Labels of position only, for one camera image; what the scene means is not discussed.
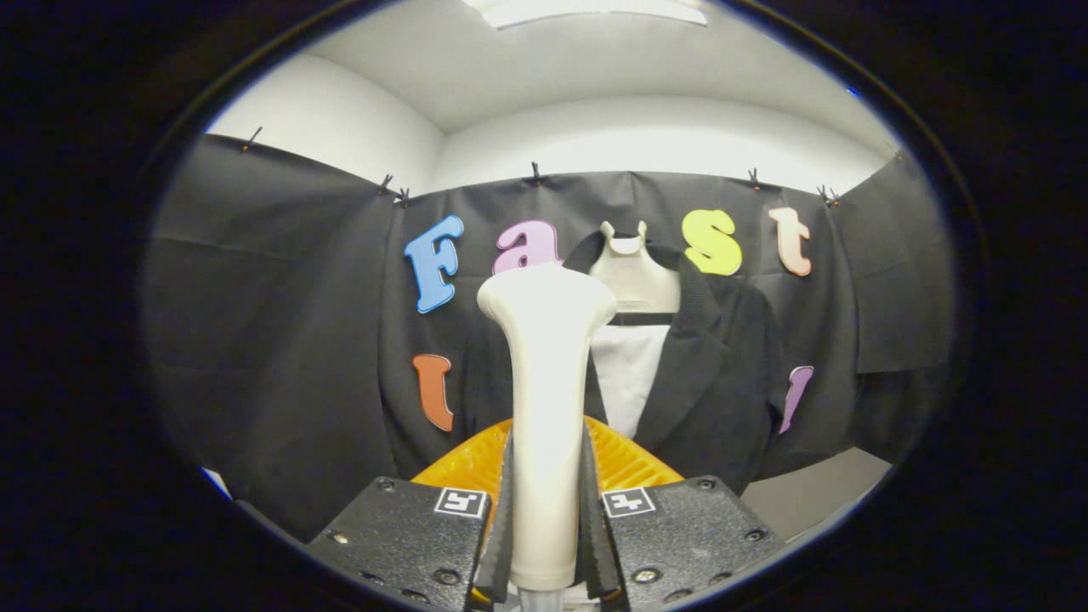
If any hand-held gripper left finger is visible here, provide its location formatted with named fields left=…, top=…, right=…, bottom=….
left=306, top=416, right=516, bottom=612

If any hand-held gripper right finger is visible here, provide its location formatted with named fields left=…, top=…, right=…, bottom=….
left=582, top=416, right=787, bottom=612

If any white garment steamer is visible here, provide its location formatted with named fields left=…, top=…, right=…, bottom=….
left=476, top=262, right=618, bottom=612

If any black jacket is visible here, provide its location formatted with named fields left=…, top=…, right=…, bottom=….
left=459, top=231, right=790, bottom=496

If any grey cabinet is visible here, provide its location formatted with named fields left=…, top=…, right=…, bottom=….
left=739, top=448, right=893, bottom=541

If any white mannequin torso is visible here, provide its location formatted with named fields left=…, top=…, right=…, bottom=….
left=586, top=220, right=683, bottom=439

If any black backdrop cloth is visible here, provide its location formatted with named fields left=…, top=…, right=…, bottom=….
left=144, top=134, right=953, bottom=541

